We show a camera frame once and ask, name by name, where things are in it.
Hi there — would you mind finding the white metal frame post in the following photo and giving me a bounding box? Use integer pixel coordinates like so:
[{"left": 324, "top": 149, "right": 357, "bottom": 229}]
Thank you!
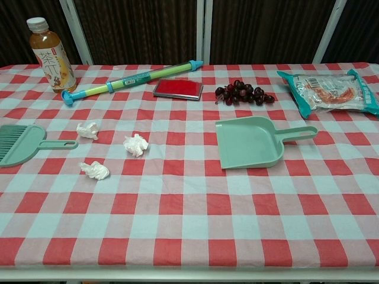
[
  {"left": 312, "top": 0, "right": 347, "bottom": 63},
  {"left": 59, "top": 0, "right": 94, "bottom": 65},
  {"left": 202, "top": 0, "right": 213, "bottom": 65}
]

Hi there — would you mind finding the dark red grape bunch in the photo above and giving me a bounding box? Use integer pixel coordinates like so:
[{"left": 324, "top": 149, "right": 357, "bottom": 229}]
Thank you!
[{"left": 214, "top": 79, "right": 275, "bottom": 107}]

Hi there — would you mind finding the dark brown ribbed panel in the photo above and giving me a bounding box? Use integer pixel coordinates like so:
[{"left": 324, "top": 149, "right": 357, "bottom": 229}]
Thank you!
[
  {"left": 0, "top": 0, "right": 82, "bottom": 68},
  {"left": 210, "top": 0, "right": 337, "bottom": 65},
  {"left": 72, "top": 0, "right": 205, "bottom": 66},
  {"left": 322, "top": 0, "right": 379, "bottom": 64}
]

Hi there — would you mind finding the red white checkered tablecloth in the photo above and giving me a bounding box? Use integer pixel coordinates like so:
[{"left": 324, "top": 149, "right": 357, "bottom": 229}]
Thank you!
[{"left": 0, "top": 62, "right": 379, "bottom": 275}]

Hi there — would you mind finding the green hand broom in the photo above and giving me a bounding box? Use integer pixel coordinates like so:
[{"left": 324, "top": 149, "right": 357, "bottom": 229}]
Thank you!
[{"left": 0, "top": 124, "right": 79, "bottom": 169}]

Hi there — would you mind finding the white tissue ball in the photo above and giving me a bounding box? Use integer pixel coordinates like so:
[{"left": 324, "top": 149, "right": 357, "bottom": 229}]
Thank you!
[
  {"left": 76, "top": 121, "right": 99, "bottom": 141},
  {"left": 79, "top": 161, "right": 111, "bottom": 180},
  {"left": 123, "top": 133, "right": 149, "bottom": 159}
]

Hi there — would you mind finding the green plastic dustpan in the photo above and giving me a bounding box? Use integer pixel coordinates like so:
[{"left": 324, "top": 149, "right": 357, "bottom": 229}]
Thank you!
[{"left": 215, "top": 116, "right": 319, "bottom": 170}]

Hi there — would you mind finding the green and blue water squirter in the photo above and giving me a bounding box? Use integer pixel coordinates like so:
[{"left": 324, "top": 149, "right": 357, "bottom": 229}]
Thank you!
[{"left": 61, "top": 59, "right": 204, "bottom": 106}]

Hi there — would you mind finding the teal instant noodle packet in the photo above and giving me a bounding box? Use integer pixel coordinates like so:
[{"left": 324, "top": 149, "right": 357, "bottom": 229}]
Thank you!
[{"left": 277, "top": 69, "right": 379, "bottom": 120}]

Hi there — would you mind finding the tea bottle with white cap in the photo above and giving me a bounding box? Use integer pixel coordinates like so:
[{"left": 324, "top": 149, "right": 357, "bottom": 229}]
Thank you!
[{"left": 25, "top": 17, "right": 78, "bottom": 94}]

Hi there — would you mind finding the red ink pad tin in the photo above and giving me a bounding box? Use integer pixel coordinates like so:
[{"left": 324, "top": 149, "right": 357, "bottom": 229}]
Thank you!
[{"left": 153, "top": 78, "right": 204, "bottom": 102}]

